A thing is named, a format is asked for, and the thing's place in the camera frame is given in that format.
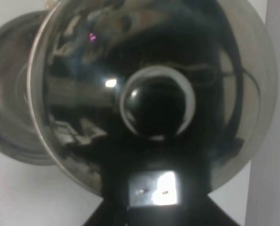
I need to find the stainless steel teapot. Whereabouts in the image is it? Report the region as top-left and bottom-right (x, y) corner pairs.
(0, 0), (279, 208)

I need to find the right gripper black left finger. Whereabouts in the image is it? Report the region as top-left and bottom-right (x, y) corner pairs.
(83, 199), (131, 226)

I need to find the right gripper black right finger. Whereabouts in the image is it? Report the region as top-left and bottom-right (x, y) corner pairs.
(177, 196), (238, 226)

